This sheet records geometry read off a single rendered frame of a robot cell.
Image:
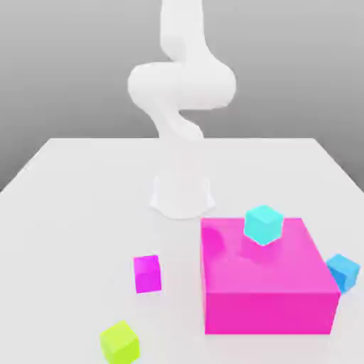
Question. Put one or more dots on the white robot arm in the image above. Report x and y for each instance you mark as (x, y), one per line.
(182, 85)

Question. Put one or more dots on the small cyan cube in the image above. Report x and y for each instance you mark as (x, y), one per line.
(263, 224)

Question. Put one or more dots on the small magenta cube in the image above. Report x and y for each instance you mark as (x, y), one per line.
(147, 274)

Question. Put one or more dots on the small yellow-green cube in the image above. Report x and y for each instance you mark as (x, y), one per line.
(119, 342)

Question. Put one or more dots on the small blue cube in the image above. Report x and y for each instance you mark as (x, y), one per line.
(344, 271)

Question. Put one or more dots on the large pink box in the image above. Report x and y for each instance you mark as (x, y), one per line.
(270, 284)

